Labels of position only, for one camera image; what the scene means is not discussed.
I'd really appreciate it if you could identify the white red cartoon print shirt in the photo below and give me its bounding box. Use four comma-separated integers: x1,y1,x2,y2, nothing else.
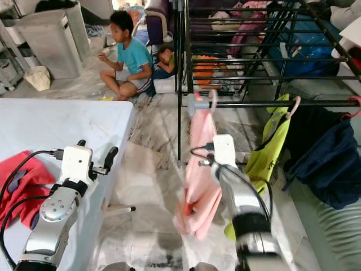
0,150,57,229

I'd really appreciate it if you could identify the light blue folding table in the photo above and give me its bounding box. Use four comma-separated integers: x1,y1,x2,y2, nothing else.
0,98,136,271

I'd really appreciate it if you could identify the lime green printed shirt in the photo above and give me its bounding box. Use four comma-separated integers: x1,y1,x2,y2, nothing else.
223,94,294,242

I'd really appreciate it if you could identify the black metal drying rack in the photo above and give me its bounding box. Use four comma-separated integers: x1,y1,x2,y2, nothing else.
175,0,361,164

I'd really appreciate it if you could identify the orange fabric pile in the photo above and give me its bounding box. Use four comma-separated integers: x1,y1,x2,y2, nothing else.
192,54,237,91

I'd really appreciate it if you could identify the silver left robot leg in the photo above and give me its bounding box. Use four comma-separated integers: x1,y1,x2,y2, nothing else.
102,261,130,271

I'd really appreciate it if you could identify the silver robot leg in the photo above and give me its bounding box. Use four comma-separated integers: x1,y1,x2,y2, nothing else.
102,261,130,271
189,261,221,271

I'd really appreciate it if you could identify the silver right robot leg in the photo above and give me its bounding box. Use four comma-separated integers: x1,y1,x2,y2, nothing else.
189,261,221,271

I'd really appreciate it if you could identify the boy in teal shirt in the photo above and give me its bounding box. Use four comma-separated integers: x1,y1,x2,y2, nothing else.
98,10,156,101

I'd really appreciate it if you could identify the beige sack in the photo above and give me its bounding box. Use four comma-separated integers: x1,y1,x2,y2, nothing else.
24,65,51,92

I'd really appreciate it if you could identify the small child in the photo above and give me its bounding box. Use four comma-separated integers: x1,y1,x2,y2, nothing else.
153,44,177,80

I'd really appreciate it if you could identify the navy blue shirt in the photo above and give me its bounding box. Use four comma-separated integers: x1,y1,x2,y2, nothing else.
282,106,361,211

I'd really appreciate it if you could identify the wide grey plastic bin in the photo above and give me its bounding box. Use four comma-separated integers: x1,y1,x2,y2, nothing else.
14,8,82,80

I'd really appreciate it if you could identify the narrow grey plastic bin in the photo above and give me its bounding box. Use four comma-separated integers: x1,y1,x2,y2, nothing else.
65,2,93,60

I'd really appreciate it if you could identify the white storage shelf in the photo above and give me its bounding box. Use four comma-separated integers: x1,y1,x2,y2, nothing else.
0,23,23,91

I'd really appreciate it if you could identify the magenta cloth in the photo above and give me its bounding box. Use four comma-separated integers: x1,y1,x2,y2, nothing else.
212,2,268,56

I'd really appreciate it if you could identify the purple sofa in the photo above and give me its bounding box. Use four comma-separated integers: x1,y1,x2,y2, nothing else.
145,0,266,46

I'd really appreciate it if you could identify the colourful baby bouncer seat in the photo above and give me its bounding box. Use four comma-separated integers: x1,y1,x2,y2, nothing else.
125,5,146,28

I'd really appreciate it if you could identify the blue storage bag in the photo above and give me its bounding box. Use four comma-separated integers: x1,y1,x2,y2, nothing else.
268,11,342,78

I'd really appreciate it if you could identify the white box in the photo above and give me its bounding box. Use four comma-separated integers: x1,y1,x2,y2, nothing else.
330,16,361,60

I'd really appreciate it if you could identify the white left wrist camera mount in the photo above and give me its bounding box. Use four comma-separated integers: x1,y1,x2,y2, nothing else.
61,146,94,185

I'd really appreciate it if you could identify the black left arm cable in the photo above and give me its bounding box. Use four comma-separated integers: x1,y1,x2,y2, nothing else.
0,148,65,269

